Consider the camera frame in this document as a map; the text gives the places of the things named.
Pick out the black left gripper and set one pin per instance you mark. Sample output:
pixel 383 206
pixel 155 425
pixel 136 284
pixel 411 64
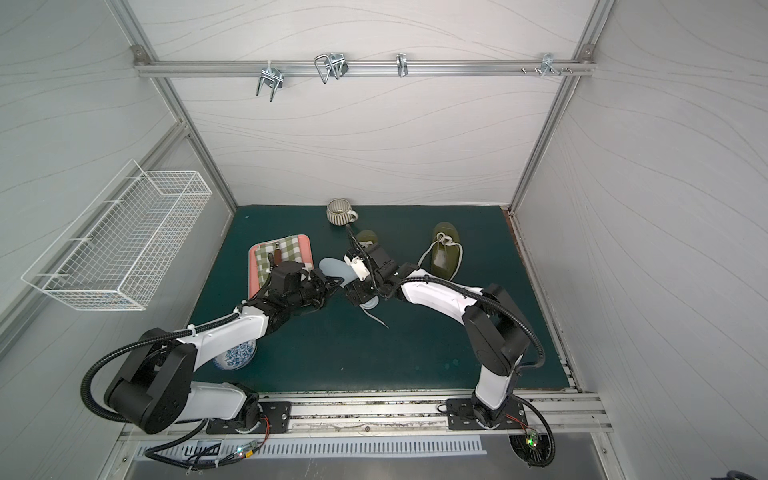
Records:
pixel 315 288

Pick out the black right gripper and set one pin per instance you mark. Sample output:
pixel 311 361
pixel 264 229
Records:
pixel 366 280

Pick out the light blue insole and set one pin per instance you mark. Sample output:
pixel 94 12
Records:
pixel 358 292

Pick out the olive green shoe white laces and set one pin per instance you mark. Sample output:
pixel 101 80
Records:
pixel 368 238

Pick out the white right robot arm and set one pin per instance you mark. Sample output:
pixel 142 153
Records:
pixel 502 339

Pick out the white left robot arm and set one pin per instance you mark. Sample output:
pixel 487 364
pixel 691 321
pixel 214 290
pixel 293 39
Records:
pixel 150 382

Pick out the green checkered cloth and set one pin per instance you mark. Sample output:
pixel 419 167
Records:
pixel 282 252

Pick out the ribbed ceramic mug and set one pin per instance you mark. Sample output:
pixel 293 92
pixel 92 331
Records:
pixel 340 212

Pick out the pink tray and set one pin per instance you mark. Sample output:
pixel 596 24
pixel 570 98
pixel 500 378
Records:
pixel 255 270

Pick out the blue white patterned bowl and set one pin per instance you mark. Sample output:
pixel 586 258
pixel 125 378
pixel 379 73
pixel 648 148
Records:
pixel 236 357

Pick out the white slotted vent strip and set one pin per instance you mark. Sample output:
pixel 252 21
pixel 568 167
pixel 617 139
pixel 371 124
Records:
pixel 430 446

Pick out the metal hook small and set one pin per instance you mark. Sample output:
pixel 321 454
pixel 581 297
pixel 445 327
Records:
pixel 401 65

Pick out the metal hook clamp middle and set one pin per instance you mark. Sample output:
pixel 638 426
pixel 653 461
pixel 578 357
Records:
pixel 331 65

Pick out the metal hook clamp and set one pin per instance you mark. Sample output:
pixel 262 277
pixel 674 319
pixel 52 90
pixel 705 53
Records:
pixel 547 68
pixel 331 65
pixel 271 79

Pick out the metal hook clamp left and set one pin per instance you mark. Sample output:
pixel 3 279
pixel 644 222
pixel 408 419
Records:
pixel 271 79

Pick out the metal hook clamp right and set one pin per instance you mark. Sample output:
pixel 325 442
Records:
pixel 547 68

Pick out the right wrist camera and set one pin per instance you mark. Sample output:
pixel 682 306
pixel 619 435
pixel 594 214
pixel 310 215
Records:
pixel 359 266

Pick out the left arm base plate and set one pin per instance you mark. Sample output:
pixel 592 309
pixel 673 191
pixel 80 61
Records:
pixel 276 418

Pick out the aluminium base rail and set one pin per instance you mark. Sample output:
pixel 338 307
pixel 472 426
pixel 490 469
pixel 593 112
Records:
pixel 413 412

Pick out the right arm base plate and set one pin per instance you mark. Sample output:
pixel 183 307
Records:
pixel 463 415

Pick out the aluminium top rail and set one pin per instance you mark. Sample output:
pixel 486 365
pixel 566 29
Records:
pixel 357 68

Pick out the white wire basket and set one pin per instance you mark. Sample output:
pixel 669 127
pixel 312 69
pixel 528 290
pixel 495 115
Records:
pixel 114 255

